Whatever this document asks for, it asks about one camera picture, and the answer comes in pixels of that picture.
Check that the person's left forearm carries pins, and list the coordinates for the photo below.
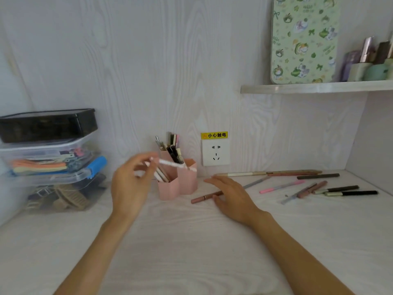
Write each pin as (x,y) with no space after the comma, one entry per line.
(92,258)

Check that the pink pen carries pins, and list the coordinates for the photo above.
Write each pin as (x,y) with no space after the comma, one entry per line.
(282,187)

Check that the bunch of dark cosmetic pencils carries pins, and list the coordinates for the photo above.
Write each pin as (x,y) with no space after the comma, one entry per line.
(174,148)

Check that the black lidded box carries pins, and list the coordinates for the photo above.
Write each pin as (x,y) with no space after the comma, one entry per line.
(46,125)

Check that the rose gold lipstick tube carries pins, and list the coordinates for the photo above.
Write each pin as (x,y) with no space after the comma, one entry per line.
(367,49)

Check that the person's left fingers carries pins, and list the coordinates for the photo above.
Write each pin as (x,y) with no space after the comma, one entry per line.
(144,159)

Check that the dusty rose pen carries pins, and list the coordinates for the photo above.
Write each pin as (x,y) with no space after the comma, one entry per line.
(313,188)

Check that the beige hair claw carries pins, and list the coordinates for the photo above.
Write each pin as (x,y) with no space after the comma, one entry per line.
(69,196)

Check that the person's right hand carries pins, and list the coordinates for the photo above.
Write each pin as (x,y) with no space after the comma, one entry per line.
(238,199)

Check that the white wall shelf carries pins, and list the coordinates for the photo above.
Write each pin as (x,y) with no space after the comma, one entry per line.
(316,86)

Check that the white pen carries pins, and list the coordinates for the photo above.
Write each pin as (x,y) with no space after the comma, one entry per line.
(172,164)

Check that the pink pen holder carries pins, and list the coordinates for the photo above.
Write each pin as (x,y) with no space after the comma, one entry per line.
(185,184)

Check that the person's left hand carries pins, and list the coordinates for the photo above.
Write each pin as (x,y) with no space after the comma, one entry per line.
(129,193)

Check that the person's right thumb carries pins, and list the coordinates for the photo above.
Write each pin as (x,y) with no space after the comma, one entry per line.
(219,203)

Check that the yellow warning label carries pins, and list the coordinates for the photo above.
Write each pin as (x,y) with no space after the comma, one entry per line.
(214,135)

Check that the black pen with pale end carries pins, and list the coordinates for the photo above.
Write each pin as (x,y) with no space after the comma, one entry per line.
(353,193)

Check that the rose brown long pencil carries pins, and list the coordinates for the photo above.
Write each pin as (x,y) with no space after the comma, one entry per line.
(294,173)

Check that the silver metal tool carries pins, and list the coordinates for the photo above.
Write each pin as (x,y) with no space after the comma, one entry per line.
(158,141)

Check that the silver grey pen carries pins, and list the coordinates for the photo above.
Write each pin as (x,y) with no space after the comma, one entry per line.
(296,195)

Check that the white wall socket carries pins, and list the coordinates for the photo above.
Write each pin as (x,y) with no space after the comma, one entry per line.
(215,152)

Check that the brown eyeliner pencil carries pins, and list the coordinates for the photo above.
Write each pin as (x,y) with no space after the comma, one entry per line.
(204,197)

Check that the dark olive pencil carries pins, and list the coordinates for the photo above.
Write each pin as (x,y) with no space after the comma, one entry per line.
(319,176)

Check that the dark pen with gold end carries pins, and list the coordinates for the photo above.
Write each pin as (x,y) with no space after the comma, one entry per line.
(337,189)

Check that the brown cosmetic tube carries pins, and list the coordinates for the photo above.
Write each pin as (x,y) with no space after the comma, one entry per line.
(383,53)

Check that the cream pencils bundle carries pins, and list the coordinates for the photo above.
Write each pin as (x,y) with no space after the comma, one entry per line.
(162,175)

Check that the green patterned tin box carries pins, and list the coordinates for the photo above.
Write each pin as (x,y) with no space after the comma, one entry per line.
(304,39)

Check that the orange hair clips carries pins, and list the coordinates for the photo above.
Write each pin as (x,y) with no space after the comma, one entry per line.
(40,165)

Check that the mint green round container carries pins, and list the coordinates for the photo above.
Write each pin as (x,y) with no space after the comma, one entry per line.
(378,72)

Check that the grey pencil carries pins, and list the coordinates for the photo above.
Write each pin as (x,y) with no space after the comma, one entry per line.
(258,182)

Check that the clear box with blue latch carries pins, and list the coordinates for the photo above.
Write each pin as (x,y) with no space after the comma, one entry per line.
(46,156)

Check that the person's right forearm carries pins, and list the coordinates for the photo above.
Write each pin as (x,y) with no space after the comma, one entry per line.
(294,258)

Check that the clear storage box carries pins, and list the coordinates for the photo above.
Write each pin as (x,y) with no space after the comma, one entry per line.
(46,196)

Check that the white cream jar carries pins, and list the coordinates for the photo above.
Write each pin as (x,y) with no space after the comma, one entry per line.
(357,72)

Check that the cream and gold pencil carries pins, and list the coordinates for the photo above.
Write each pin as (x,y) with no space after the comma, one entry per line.
(239,174)

